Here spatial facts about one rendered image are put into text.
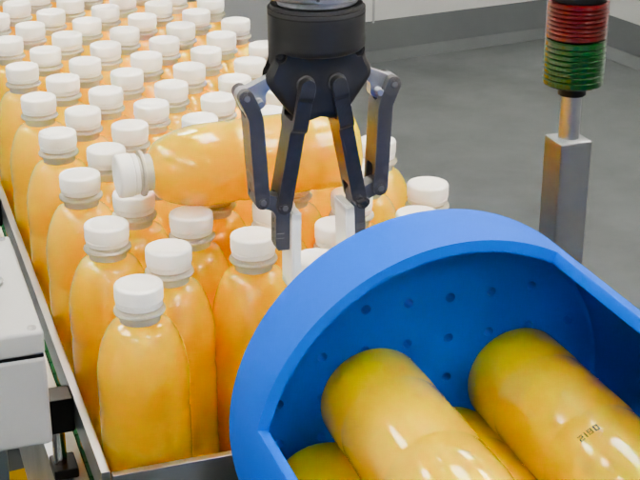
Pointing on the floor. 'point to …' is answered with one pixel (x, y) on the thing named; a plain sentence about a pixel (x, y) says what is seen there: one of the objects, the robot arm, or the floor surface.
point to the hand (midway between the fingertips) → (318, 245)
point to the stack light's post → (565, 192)
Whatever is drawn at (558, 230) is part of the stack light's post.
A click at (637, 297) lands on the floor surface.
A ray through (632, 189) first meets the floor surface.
